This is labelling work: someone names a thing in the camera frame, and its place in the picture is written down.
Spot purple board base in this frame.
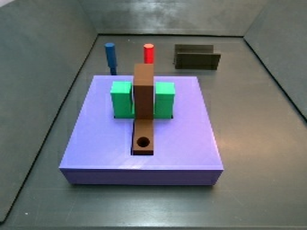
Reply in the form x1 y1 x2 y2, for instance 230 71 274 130
60 75 223 185

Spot right green block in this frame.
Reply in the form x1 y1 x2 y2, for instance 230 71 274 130
155 82 175 119

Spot left green block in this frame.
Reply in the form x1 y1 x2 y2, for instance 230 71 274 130
111 81 134 119

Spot brown L-shaped block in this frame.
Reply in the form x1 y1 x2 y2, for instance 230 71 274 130
132 64 154 155

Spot blue cylinder peg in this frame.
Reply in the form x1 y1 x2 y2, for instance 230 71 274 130
104 42 116 75

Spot red cylinder peg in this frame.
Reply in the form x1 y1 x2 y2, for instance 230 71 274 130
144 43 155 64

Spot green block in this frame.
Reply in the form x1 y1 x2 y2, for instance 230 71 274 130
111 81 134 119
155 82 175 119

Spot black slotted holder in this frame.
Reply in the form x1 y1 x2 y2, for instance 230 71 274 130
174 44 220 70

